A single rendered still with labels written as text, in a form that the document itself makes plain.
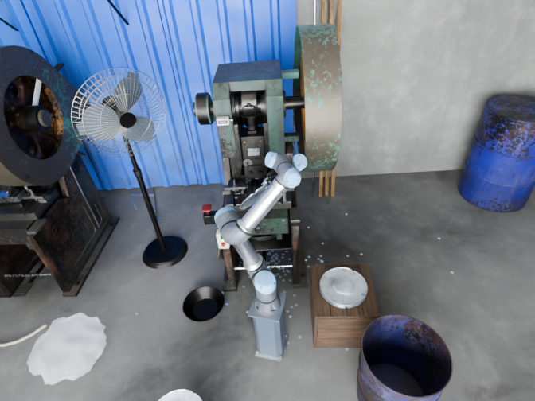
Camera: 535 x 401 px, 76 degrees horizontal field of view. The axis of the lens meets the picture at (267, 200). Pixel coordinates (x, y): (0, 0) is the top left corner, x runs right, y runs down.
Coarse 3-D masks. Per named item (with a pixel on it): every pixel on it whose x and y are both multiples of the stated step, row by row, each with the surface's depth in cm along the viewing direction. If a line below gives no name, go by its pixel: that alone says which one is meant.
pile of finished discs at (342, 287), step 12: (324, 276) 223; (336, 276) 221; (348, 276) 220; (360, 276) 220; (324, 288) 214; (336, 288) 213; (348, 288) 212; (360, 288) 212; (336, 300) 208; (348, 300) 206; (360, 300) 206
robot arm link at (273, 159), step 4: (272, 152) 157; (276, 152) 159; (268, 156) 158; (272, 156) 156; (276, 156) 156; (280, 156) 157; (284, 156) 159; (288, 156) 161; (268, 160) 158; (272, 160) 156; (276, 160) 156; (280, 160) 155; (284, 160) 155; (288, 160) 160; (268, 164) 157; (272, 164) 156; (276, 164) 155; (272, 168) 160; (276, 168) 154; (276, 172) 156
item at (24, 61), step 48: (0, 48) 186; (0, 96) 185; (48, 96) 232; (0, 144) 184; (48, 144) 231; (0, 192) 264; (48, 192) 260; (96, 192) 312; (0, 240) 244; (48, 240) 248; (96, 240) 309
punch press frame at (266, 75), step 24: (216, 72) 206; (240, 72) 203; (264, 72) 200; (216, 96) 191; (240, 96) 244; (264, 96) 198; (216, 120) 198; (240, 120) 247; (240, 168) 253; (240, 216) 232; (264, 216) 231; (288, 264) 257
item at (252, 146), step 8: (256, 128) 214; (240, 136) 211; (248, 136) 210; (256, 136) 209; (248, 144) 212; (256, 144) 213; (264, 144) 213; (248, 152) 216; (256, 152) 216; (264, 152) 216; (248, 160) 218; (256, 160) 219; (264, 160) 220; (248, 168) 220; (256, 168) 220; (264, 168) 223; (248, 176) 223; (256, 176) 223
